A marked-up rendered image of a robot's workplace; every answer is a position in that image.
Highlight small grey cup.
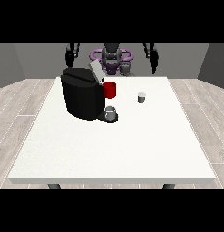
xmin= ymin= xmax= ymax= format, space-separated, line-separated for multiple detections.
xmin=104 ymin=105 xmax=117 ymax=121

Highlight red pod holder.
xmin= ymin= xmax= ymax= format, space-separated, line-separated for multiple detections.
xmin=103 ymin=81 xmax=117 ymax=100

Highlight pale grey machine lid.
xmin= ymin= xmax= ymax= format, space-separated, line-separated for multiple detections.
xmin=88 ymin=59 xmax=106 ymax=83

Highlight black coffee machine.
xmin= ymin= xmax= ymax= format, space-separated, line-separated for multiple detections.
xmin=60 ymin=67 xmax=119 ymax=124

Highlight grey robot trunk purple rings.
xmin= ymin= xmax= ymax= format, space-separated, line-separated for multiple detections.
xmin=89 ymin=43 xmax=136 ymax=78

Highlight small grey coffee pod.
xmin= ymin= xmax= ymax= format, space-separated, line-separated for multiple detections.
xmin=137 ymin=92 xmax=147 ymax=104

